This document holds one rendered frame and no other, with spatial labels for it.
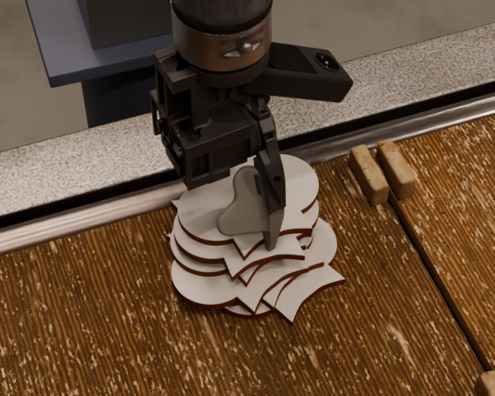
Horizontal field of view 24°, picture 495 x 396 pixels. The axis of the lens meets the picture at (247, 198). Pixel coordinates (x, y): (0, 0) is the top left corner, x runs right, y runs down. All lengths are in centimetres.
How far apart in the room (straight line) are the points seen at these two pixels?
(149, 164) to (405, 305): 30
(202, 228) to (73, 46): 41
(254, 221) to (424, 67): 38
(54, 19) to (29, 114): 111
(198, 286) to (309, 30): 167
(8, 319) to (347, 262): 31
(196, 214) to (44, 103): 152
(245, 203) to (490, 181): 29
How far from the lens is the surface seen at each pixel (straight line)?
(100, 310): 104
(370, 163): 111
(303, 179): 105
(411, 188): 111
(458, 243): 110
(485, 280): 108
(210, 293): 101
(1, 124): 249
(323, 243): 107
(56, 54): 136
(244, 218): 96
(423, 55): 129
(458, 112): 123
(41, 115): 249
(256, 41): 85
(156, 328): 103
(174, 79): 86
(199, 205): 103
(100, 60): 134
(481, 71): 128
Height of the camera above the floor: 180
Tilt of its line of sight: 51 degrees down
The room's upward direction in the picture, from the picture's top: straight up
